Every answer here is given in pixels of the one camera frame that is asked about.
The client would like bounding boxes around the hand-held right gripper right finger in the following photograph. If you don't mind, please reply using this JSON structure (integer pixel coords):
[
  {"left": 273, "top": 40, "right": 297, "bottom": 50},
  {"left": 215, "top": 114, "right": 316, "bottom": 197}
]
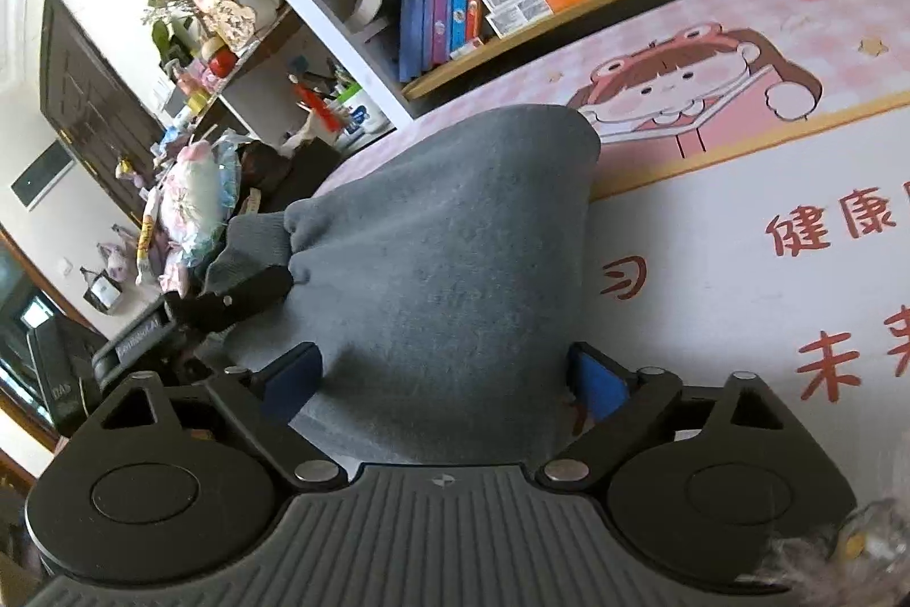
[{"left": 536, "top": 342, "right": 801, "bottom": 494}]

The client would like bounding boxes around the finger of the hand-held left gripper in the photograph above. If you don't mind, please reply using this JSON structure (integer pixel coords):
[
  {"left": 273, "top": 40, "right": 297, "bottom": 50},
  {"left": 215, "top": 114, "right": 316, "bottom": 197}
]
[{"left": 167, "top": 266, "right": 294, "bottom": 334}]

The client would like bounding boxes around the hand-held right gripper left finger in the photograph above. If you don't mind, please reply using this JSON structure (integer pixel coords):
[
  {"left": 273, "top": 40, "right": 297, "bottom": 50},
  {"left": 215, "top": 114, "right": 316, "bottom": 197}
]
[{"left": 92, "top": 342, "right": 349, "bottom": 494}]

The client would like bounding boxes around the grey sweatshirt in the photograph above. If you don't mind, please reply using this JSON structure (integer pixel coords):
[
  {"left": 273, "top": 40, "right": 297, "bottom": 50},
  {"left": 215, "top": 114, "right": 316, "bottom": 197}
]
[{"left": 202, "top": 105, "right": 602, "bottom": 462}]

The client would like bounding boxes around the small paper gift bag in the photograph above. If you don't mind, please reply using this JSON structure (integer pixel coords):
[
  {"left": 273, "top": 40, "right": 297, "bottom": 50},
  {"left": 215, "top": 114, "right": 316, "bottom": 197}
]
[{"left": 81, "top": 266, "right": 125, "bottom": 313}]

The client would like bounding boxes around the pink checked printed table mat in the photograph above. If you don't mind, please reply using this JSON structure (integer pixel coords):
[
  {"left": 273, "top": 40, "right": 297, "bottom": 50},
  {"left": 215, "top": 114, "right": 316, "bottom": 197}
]
[{"left": 320, "top": 0, "right": 910, "bottom": 509}]

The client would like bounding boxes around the white canister with green lid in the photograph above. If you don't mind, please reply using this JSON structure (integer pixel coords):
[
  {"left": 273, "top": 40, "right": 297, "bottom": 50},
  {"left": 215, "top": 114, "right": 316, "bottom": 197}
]
[{"left": 334, "top": 88, "right": 392, "bottom": 149}]

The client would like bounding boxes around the dark wooden door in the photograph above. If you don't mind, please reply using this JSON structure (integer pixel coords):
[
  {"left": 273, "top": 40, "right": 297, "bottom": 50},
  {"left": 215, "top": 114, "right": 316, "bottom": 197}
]
[{"left": 39, "top": 0, "right": 168, "bottom": 228}]

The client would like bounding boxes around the fluffy printed cloth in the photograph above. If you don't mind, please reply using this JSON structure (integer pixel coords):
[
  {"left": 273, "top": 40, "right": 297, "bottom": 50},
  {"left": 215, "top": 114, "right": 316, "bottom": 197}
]
[{"left": 768, "top": 500, "right": 910, "bottom": 607}]

